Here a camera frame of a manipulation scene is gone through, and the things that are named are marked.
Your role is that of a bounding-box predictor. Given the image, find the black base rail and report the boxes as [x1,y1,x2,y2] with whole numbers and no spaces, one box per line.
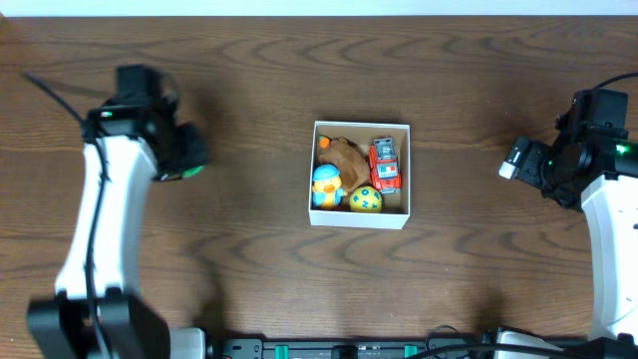
[168,323,594,359]

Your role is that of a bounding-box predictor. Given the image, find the black cable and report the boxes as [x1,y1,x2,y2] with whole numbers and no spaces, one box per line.
[592,72,638,91]
[19,69,114,359]

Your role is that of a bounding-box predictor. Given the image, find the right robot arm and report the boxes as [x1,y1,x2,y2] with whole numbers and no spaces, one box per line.
[498,87,637,339]

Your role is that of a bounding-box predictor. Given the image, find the yellow ball blue letters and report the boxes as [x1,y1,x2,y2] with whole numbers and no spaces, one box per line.
[349,185,383,213]

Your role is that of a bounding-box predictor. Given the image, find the red toy fire truck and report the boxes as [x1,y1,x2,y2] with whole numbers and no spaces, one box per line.
[368,138,402,194]

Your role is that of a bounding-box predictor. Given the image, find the green ridged disc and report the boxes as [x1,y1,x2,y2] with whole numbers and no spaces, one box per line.
[181,166,204,179]

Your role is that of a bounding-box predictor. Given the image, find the left black cable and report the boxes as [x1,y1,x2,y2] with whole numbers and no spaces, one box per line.
[19,69,114,359]

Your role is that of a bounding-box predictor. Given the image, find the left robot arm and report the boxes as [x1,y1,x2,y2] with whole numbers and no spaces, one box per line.
[26,65,210,359]

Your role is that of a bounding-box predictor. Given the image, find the yellow duck toy blue hat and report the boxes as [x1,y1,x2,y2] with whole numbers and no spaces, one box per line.
[311,164,347,210]

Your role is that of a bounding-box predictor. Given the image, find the white cardboard box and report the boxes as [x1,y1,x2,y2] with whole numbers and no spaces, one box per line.
[308,121,411,229]

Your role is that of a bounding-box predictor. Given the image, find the right black cable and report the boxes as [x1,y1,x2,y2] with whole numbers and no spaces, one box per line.
[592,72,638,91]

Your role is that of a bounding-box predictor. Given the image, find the brown plush toy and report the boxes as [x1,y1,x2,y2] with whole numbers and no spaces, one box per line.
[319,136,371,192]

